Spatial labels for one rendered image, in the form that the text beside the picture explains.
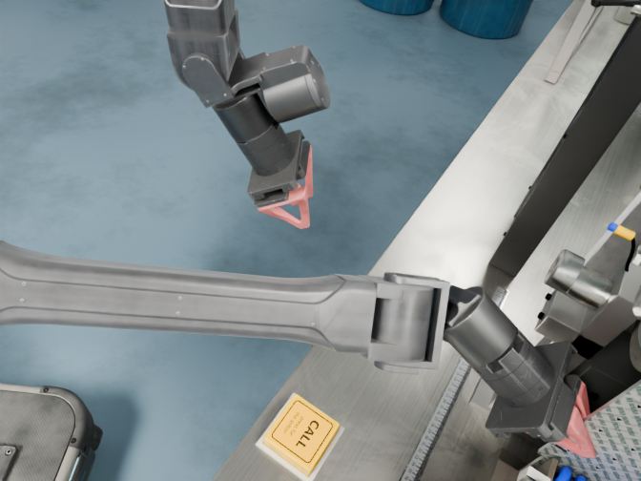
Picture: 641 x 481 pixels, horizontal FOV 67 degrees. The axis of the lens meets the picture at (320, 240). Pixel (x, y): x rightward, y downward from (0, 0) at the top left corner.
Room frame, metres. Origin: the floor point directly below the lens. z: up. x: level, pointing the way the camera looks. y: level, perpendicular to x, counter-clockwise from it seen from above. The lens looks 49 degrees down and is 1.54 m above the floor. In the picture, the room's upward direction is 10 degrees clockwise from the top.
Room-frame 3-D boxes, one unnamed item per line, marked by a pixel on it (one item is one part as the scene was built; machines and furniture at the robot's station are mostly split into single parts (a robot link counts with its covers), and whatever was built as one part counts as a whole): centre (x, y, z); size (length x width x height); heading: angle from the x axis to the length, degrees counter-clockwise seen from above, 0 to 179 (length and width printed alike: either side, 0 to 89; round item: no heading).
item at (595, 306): (0.31, -0.28, 1.05); 0.06 x 0.05 x 0.31; 65
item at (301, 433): (0.21, -0.02, 0.91); 0.07 x 0.07 x 0.02; 65
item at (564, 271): (0.32, -0.24, 1.18); 0.04 x 0.02 x 0.04; 155
